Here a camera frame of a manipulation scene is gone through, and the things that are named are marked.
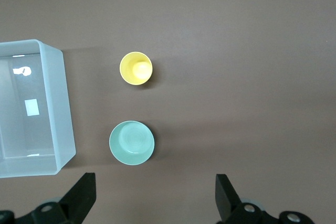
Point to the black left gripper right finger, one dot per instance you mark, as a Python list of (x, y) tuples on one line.
[(231, 203)]

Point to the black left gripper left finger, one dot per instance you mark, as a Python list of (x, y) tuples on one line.
[(73, 203)]

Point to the yellow plastic cup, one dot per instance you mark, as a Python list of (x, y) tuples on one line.
[(131, 69)]

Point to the translucent plastic bin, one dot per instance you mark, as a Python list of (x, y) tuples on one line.
[(57, 103)]

